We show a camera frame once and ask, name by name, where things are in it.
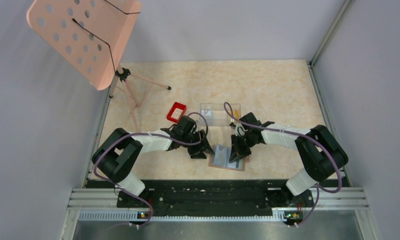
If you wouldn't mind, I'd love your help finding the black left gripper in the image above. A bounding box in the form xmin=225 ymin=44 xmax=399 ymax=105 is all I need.
xmin=181 ymin=129 xmax=214 ymax=159

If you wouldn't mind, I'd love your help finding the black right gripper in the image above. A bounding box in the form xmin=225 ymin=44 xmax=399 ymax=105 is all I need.
xmin=230 ymin=131 xmax=258 ymax=163

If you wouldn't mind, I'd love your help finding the brown leather card holder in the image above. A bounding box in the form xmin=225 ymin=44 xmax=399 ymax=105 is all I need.
xmin=208 ymin=145 xmax=249 ymax=172

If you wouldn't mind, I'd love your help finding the silver VIP card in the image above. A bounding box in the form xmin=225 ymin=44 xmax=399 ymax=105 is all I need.
xmin=225 ymin=158 xmax=244 ymax=170
xmin=212 ymin=145 xmax=231 ymax=167

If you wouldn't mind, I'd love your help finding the clear acrylic card box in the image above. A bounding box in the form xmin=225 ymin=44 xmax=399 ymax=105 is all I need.
xmin=197 ymin=103 xmax=241 ymax=127

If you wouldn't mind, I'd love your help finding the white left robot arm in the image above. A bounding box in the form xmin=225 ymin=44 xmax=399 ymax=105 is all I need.
xmin=91 ymin=115 xmax=214 ymax=207

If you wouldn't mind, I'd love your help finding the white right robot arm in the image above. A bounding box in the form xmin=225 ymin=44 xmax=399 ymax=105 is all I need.
xmin=229 ymin=112 xmax=348 ymax=206

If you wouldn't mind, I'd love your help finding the red plastic box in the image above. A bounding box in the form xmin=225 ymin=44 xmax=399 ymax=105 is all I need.
xmin=166 ymin=102 xmax=187 ymax=124

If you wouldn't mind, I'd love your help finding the pink perforated music stand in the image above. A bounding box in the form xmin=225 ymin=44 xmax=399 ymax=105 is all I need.
xmin=26 ymin=0 xmax=171 ymax=112

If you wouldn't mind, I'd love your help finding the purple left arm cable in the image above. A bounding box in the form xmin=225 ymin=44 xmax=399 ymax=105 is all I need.
xmin=93 ymin=111 xmax=210 ymax=229

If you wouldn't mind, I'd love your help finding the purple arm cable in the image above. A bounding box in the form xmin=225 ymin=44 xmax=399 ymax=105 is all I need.
xmin=93 ymin=111 xmax=210 ymax=229
xmin=223 ymin=101 xmax=343 ymax=229

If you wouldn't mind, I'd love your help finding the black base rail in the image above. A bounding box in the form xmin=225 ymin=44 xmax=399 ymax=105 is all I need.
xmin=87 ymin=179 xmax=314 ymax=217

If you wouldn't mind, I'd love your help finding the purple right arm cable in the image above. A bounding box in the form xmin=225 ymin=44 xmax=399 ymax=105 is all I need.
xmin=223 ymin=101 xmax=343 ymax=229

